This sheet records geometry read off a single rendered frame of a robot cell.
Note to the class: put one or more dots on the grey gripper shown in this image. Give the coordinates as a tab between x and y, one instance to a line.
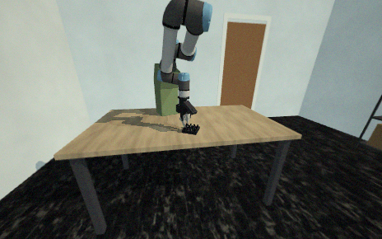
184	114

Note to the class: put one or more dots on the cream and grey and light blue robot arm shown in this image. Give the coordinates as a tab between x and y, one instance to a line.
195	14

